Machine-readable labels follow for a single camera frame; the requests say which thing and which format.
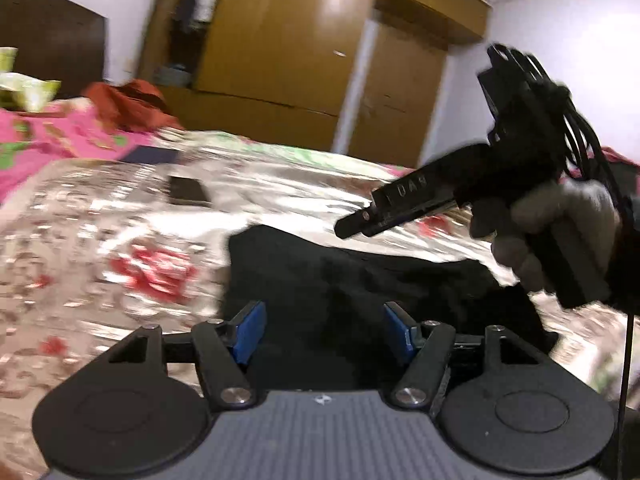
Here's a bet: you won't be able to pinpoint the black pants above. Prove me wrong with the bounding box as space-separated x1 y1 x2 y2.
227 224 560 392

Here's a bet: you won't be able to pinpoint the beige floral quilt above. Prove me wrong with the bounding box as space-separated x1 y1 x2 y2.
0 130 640 480

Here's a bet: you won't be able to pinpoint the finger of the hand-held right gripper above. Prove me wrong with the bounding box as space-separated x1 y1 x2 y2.
333 204 383 239

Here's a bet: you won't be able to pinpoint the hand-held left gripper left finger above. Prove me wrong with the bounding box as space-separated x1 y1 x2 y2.
106 301 267 407

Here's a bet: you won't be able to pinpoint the black phone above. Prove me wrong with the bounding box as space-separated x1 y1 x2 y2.
167 175 212 208

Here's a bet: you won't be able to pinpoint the dark blue notebook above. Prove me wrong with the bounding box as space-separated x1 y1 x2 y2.
119 145 182 166

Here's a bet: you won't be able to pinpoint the black cable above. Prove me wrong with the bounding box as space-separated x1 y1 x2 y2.
520 52 640 433

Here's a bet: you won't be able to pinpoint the green white pillow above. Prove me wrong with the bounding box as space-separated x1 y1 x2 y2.
0 46 62 113

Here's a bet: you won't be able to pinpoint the brown wooden wardrobe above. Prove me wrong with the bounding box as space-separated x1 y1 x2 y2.
137 0 491 153

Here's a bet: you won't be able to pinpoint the pink printed bed sheet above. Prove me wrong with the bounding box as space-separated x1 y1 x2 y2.
0 97 171 203

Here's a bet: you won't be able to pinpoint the dark wooden headboard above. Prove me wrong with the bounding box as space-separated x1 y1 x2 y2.
0 0 109 111

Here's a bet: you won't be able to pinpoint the rust red cloth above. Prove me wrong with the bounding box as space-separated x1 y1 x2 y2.
82 79 185 133

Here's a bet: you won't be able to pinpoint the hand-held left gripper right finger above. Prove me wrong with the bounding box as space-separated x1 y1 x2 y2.
383 302 548 408

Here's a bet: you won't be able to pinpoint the person's right hand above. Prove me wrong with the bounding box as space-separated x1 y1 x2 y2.
469 179 617 292

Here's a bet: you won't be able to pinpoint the grey storage box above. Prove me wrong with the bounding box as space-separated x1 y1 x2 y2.
154 62 195 90

